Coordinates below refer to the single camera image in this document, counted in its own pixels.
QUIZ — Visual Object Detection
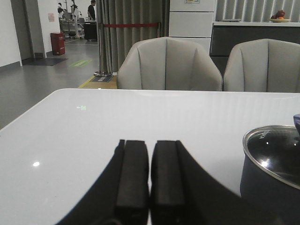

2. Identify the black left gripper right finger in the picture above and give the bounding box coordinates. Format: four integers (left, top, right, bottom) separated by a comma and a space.
150, 141, 284, 225

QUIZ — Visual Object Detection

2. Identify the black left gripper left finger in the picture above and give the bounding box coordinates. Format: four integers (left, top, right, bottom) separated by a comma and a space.
58, 140, 149, 225

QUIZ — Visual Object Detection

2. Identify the dark blue saucepan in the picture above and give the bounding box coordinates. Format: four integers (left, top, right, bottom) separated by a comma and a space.
240, 156, 300, 225

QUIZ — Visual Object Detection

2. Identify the left beige upholstered chair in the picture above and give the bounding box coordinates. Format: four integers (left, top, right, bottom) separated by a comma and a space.
117, 37, 223, 91

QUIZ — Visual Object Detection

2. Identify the beige upholstered chair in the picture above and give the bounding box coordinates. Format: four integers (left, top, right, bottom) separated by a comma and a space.
224, 39, 300, 93
117, 37, 223, 91

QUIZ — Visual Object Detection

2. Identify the right beige upholstered chair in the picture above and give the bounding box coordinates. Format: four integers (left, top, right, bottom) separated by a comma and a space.
224, 39, 300, 93

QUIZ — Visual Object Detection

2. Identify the grey curtain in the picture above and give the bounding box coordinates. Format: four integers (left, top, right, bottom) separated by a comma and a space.
96, 0, 170, 73

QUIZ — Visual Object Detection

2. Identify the dark kitchen counter cabinet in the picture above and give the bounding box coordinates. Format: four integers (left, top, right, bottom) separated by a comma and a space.
210, 22, 300, 74

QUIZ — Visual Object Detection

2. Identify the red barrier belt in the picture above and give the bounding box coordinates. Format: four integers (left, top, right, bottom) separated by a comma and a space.
103, 22, 159, 28

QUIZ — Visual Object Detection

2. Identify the red trash bin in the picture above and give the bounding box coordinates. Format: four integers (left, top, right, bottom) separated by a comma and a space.
50, 32, 65, 55

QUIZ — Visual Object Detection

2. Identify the person in black shirt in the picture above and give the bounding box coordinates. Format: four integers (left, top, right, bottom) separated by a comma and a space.
87, 0, 96, 21

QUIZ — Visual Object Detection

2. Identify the fruit bowl on counter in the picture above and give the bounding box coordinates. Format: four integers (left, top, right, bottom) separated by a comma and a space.
270, 10, 291, 23

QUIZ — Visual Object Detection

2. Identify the chrome stanchion post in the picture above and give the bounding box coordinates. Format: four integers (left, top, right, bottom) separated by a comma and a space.
93, 23, 112, 77

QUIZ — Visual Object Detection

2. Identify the pink wall notice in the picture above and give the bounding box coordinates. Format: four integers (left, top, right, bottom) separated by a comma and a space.
48, 13, 55, 23

